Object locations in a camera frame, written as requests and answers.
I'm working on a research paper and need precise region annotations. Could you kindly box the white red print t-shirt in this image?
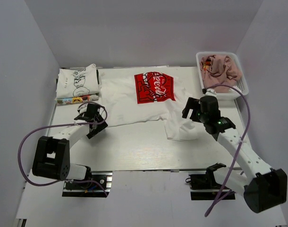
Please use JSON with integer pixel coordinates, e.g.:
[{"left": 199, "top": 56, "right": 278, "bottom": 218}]
[{"left": 101, "top": 72, "right": 199, "bottom": 141}]

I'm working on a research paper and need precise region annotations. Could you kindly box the pink t-shirt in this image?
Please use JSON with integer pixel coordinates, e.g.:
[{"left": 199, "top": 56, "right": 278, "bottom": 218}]
[{"left": 199, "top": 54, "right": 243, "bottom": 88}]

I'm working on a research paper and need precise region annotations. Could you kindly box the plain white t-shirt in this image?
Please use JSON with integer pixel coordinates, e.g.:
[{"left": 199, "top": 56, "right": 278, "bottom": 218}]
[{"left": 229, "top": 86, "right": 242, "bottom": 94}]

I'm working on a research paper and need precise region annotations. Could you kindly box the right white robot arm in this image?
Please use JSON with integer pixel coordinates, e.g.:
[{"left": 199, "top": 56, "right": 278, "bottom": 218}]
[{"left": 182, "top": 96, "right": 287, "bottom": 213}]

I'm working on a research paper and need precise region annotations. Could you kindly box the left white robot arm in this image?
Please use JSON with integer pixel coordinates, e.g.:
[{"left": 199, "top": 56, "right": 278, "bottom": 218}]
[{"left": 32, "top": 103, "right": 108, "bottom": 189}]

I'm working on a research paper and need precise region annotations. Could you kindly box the folded colourful cartoon t-shirt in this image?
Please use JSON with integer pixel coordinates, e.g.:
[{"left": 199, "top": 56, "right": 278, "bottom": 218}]
[{"left": 55, "top": 94, "right": 99, "bottom": 105}]

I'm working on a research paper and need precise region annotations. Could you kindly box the folded white cartoon t-shirt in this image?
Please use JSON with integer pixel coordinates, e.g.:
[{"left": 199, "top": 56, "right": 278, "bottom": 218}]
[{"left": 56, "top": 64, "right": 100, "bottom": 99}]

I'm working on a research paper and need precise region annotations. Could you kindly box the white plastic basket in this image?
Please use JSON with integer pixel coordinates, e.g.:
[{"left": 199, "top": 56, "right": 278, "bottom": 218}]
[{"left": 196, "top": 52, "right": 248, "bottom": 95}]

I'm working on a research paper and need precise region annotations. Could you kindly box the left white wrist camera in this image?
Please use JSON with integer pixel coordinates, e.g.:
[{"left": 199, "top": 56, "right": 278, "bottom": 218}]
[{"left": 77, "top": 103, "right": 87, "bottom": 112}]

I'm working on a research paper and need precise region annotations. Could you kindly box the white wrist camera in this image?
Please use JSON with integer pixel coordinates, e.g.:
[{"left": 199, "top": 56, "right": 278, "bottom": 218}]
[
  {"left": 77, "top": 103, "right": 87, "bottom": 112},
  {"left": 202, "top": 88, "right": 217, "bottom": 97}
]

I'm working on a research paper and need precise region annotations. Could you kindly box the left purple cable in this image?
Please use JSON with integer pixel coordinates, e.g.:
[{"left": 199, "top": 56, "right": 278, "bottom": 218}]
[{"left": 17, "top": 102, "right": 109, "bottom": 197}]

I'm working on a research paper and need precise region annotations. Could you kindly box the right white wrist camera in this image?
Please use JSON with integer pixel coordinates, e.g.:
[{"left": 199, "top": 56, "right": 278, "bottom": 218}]
[{"left": 202, "top": 88, "right": 217, "bottom": 97}]

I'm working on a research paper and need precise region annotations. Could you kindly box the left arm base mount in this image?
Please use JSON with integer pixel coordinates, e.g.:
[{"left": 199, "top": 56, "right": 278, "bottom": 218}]
[{"left": 62, "top": 172, "right": 113, "bottom": 198}]

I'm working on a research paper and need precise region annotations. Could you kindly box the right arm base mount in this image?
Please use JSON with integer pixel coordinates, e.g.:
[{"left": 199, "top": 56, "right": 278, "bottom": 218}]
[{"left": 185, "top": 172, "right": 221, "bottom": 201}]

